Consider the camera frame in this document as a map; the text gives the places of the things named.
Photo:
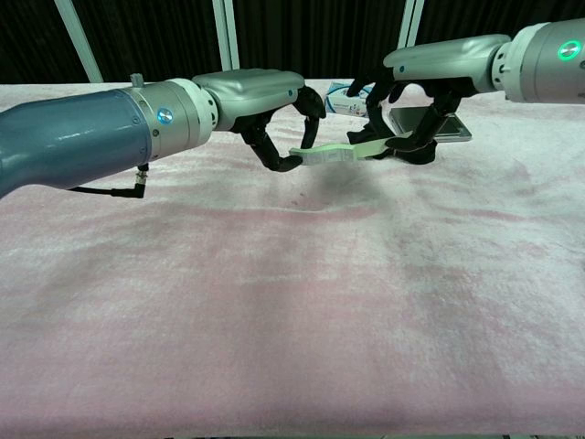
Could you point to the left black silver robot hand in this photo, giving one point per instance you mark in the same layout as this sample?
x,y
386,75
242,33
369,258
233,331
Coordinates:
x,y
251,98

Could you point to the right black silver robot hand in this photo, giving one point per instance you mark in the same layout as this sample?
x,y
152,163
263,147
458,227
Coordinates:
x,y
443,61

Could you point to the light green card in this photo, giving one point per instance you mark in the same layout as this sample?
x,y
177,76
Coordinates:
x,y
333,154

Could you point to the right blue silver robot arm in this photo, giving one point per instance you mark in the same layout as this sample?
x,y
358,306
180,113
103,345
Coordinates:
x,y
544,64

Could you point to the left blue silver robot arm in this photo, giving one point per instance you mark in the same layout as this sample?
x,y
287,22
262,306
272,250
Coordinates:
x,y
91,132

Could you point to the silver digital pocket scale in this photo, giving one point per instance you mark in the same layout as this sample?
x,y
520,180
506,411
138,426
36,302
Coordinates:
x,y
407,121

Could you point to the blue white tissue pack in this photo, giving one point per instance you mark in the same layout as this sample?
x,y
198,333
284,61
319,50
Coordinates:
x,y
343,103

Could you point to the black curtain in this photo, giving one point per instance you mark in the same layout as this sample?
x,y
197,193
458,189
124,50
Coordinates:
x,y
320,36

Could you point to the black rolled socks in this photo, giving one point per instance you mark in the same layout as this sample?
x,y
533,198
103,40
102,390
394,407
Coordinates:
x,y
361,136

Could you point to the pink plush tablecloth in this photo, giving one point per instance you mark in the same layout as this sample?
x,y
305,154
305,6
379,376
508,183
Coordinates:
x,y
292,297

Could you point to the white frame post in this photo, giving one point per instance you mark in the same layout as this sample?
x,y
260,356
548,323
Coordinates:
x,y
227,39
78,41
407,23

